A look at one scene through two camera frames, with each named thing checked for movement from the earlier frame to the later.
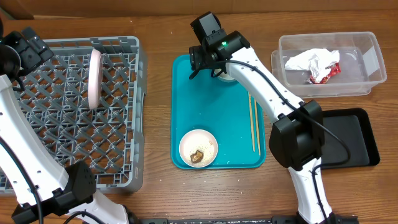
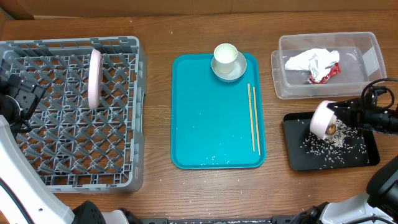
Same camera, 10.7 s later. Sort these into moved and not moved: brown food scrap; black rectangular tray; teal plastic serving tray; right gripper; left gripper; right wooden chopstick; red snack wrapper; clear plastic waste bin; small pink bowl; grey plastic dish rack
Moved: left gripper; small pink bowl; brown food scrap; right gripper
Not moved: grey plastic dish rack; teal plastic serving tray; black rectangular tray; clear plastic waste bin; red snack wrapper; right wooden chopstick
